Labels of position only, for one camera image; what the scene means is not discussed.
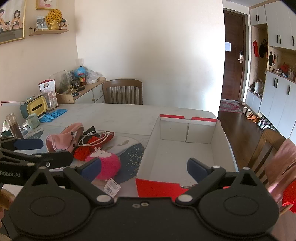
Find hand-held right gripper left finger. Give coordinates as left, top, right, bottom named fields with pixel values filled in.
left=23, top=158, right=115, bottom=205

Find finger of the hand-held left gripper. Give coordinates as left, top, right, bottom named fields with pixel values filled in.
left=0, top=148, right=74, bottom=170
left=0, top=137, right=44, bottom=151

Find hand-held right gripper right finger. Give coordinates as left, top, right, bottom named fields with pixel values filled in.
left=176, top=158, right=264, bottom=205

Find red cloth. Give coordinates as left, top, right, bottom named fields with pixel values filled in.
left=73, top=131, right=115, bottom=161

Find pink plush ball toy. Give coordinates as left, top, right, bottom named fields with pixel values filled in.
left=85, top=147, right=121, bottom=193

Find pink fleece hat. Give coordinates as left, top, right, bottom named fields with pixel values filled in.
left=46, top=123, right=85, bottom=153

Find red white cardboard box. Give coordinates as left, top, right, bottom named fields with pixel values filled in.
left=135, top=113, right=237, bottom=201

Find white charging cable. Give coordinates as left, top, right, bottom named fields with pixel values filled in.
left=78, top=130, right=110, bottom=147

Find black cloth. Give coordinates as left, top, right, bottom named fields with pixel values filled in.
left=82, top=126, right=109, bottom=139

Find dark blue printed placemat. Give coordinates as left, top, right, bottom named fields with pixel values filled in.
left=22, top=128, right=44, bottom=139
left=91, top=137, right=148, bottom=184

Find glass bottle brown contents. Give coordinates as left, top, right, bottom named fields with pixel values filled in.
left=6, top=113, right=24, bottom=139

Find green mug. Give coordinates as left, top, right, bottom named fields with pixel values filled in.
left=25, top=113, right=40, bottom=129

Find blue rubber glove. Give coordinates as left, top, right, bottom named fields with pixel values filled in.
left=39, top=113, right=56, bottom=123
left=50, top=109, right=67, bottom=118

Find yellow green tissue box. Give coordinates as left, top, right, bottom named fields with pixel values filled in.
left=20, top=95, right=48, bottom=118

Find white red paper tube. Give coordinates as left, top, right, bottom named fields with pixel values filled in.
left=0, top=101, right=26, bottom=107

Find clear plastic cup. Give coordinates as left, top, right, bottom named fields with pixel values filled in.
left=44, top=91, right=58, bottom=109

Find red white carton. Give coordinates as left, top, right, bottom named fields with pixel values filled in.
left=38, top=79, right=57, bottom=98

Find red patterned rug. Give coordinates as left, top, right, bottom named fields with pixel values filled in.
left=218, top=100, right=243, bottom=113

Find clear glass container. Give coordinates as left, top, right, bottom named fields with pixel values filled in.
left=50, top=71, right=72, bottom=93

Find wooden chair with scarf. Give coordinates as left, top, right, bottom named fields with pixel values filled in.
left=246, top=128, right=296, bottom=216

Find white wooden sideboard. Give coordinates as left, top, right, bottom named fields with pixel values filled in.
left=55, top=77, right=107, bottom=104

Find row of shoes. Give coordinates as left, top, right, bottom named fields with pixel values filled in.
left=242, top=107, right=273, bottom=130

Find pink fringed scarf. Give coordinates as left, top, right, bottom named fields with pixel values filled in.
left=264, top=138, right=296, bottom=202

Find clear plastic bags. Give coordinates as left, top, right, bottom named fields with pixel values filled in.
left=87, top=70, right=103, bottom=84

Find blue globe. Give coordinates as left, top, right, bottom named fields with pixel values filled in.
left=74, top=66, right=87, bottom=78

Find red garment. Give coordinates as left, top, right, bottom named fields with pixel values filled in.
left=282, top=183, right=296, bottom=207

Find brown wooden door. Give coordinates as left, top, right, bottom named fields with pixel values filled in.
left=221, top=11, right=247, bottom=102

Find beige tote bag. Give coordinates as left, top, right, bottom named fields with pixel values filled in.
left=253, top=79, right=264, bottom=94

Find tall white cabinet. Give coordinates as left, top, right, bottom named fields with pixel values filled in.
left=245, top=0, right=296, bottom=139

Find golden flower ornament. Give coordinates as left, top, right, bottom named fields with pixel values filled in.
left=45, top=9, right=63, bottom=30

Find black hanging bag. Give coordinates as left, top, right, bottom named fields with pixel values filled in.
left=258, top=39, right=268, bottom=58

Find wooden wall shelf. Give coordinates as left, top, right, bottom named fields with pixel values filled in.
left=29, top=23, right=69, bottom=36

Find small photo frame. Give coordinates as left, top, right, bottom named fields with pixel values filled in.
left=35, top=15, right=48, bottom=30

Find framed family wall poster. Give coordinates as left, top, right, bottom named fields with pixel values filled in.
left=0, top=0, right=27, bottom=44

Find small framed wall picture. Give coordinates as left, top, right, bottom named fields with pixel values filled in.
left=36, top=0, right=58, bottom=10

